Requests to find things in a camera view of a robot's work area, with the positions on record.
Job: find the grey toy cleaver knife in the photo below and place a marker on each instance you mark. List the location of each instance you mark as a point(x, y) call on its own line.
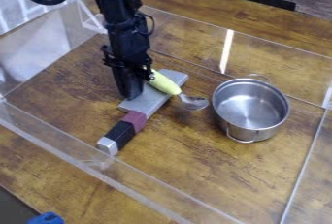
point(140, 109)

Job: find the yellow handled metal spoon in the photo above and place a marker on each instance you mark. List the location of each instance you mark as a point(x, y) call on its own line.
point(165, 85)

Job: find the clear acrylic enclosure panels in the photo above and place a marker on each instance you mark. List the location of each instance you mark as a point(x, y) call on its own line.
point(181, 173)

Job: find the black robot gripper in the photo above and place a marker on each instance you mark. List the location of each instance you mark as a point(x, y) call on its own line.
point(126, 56)

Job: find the blue object at bottom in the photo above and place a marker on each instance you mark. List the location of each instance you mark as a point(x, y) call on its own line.
point(46, 218)

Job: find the small steel pot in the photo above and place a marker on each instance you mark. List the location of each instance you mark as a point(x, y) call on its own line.
point(251, 109)

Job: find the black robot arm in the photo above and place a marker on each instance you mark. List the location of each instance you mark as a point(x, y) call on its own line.
point(122, 11)

